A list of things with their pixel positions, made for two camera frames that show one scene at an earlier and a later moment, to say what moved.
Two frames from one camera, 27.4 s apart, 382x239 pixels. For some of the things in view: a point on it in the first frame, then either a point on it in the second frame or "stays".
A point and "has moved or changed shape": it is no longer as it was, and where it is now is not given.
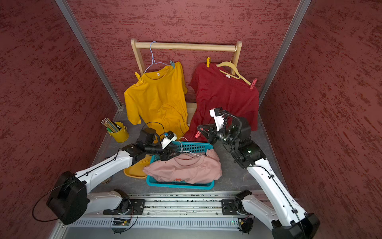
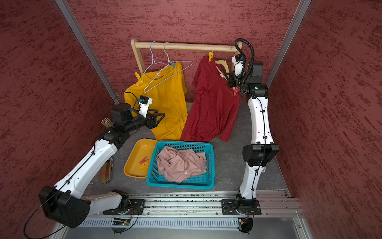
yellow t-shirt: [158, 100] stays
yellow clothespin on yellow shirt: [139, 76] stays
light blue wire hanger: [153, 59] stays
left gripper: [166, 155] to [151, 121]
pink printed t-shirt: [191, 168] has moved or changed shape
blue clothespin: [172, 63] stays
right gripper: [212, 132] to [231, 79]
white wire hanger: [181, 150] to [160, 73]
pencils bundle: [111, 127] stays
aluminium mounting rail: [172, 215] stays
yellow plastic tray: [136, 170] stays
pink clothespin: [197, 134] to [143, 160]
